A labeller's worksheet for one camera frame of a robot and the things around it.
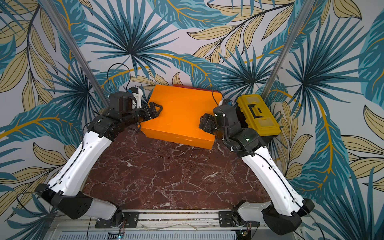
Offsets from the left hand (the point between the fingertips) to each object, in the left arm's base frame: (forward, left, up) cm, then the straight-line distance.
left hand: (159, 111), depth 68 cm
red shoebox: (+40, -19, -17) cm, 47 cm away
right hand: (-5, -21, 0) cm, 21 cm away
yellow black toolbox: (+20, -57, -22) cm, 64 cm away
